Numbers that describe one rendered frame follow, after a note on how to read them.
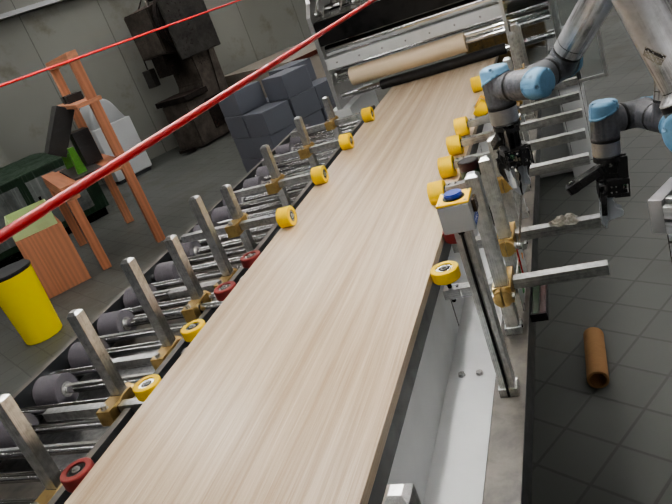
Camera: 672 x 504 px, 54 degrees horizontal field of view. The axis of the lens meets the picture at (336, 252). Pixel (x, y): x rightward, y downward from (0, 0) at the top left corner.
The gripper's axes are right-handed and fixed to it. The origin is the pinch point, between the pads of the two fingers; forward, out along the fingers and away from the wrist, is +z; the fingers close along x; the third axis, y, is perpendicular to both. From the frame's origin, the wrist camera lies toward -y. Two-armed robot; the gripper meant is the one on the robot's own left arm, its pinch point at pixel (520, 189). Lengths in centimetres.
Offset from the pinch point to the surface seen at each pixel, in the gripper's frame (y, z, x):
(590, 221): -0.9, 16.4, 17.4
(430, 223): -27.5, 11.4, -24.0
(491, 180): -4.5, -3.8, -6.1
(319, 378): 41, 13, -65
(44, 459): 37, 13, -137
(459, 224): 45, -14, -25
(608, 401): -28, 101, 20
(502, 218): -4.7, 8.5, -5.8
